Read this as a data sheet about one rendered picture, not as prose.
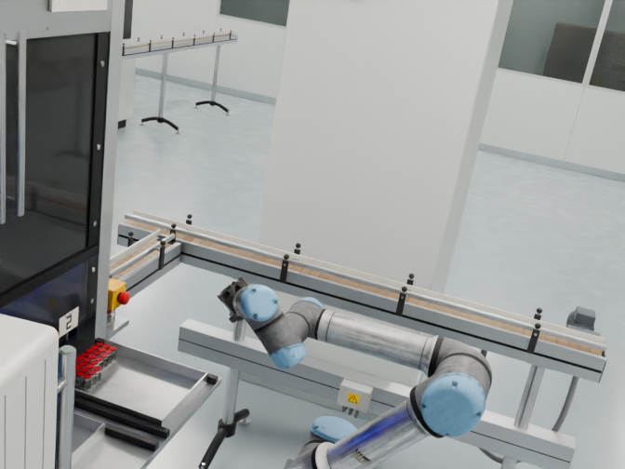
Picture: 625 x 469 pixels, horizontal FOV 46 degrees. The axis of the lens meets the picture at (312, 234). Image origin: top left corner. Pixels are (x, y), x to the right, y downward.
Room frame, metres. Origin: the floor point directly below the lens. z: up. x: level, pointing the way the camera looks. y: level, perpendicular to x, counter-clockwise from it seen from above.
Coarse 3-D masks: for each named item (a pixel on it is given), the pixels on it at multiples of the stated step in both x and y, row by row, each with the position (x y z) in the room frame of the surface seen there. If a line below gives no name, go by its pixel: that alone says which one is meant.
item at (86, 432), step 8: (80, 416) 1.53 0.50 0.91; (80, 424) 1.53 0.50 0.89; (88, 424) 1.52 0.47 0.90; (96, 424) 1.51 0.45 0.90; (104, 424) 1.51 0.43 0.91; (80, 432) 1.50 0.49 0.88; (88, 432) 1.51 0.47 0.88; (96, 432) 1.48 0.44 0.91; (104, 432) 1.51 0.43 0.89; (80, 440) 1.47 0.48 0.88; (88, 440) 1.45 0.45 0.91; (96, 440) 1.48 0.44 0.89; (80, 448) 1.41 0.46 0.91; (88, 448) 1.45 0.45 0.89; (72, 456) 1.38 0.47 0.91; (80, 456) 1.41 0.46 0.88; (72, 464) 1.38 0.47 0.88
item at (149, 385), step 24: (120, 360) 1.85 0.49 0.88; (144, 360) 1.86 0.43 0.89; (168, 360) 1.84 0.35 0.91; (120, 384) 1.73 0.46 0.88; (144, 384) 1.75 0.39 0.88; (168, 384) 1.77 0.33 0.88; (192, 384) 1.79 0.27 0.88; (120, 408) 1.59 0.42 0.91; (144, 408) 1.64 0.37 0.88; (168, 408) 1.66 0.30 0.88
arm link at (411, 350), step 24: (288, 312) 1.50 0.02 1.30; (312, 312) 1.52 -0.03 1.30; (336, 312) 1.53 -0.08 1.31; (312, 336) 1.50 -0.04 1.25; (336, 336) 1.48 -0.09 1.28; (360, 336) 1.46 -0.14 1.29; (384, 336) 1.46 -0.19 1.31; (408, 336) 1.46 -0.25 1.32; (408, 360) 1.43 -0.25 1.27; (432, 360) 1.40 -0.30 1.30
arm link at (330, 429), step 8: (328, 416) 1.55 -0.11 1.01; (312, 424) 1.50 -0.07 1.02; (320, 424) 1.50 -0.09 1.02; (328, 424) 1.51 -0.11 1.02; (336, 424) 1.52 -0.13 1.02; (344, 424) 1.52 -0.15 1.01; (312, 432) 1.48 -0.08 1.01; (320, 432) 1.47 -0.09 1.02; (328, 432) 1.47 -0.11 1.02; (336, 432) 1.48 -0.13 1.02; (344, 432) 1.49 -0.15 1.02; (352, 432) 1.50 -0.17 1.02; (312, 440) 1.46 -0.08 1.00; (320, 440) 1.46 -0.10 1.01; (328, 440) 1.45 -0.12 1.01; (336, 440) 1.45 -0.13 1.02
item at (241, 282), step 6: (234, 282) 1.61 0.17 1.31; (240, 282) 1.54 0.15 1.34; (228, 288) 1.58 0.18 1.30; (234, 288) 1.54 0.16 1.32; (240, 288) 1.54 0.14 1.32; (222, 294) 1.57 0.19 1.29; (228, 294) 1.58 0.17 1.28; (234, 294) 1.53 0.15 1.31; (222, 300) 1.57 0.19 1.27; (228, 300) 1.57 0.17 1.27; (228, 306) 1.57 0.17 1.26; (234, 312) 1.56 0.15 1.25; (240, 318) 1.57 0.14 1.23
